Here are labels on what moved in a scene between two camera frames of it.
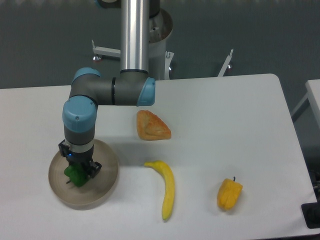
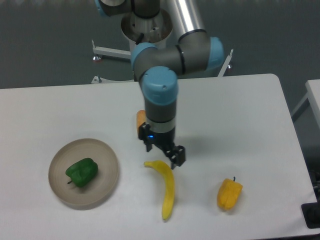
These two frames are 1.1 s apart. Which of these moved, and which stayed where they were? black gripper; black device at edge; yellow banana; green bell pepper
Moved: black gripper
Stayed: yellow banana; green bell pepper; black device at edge
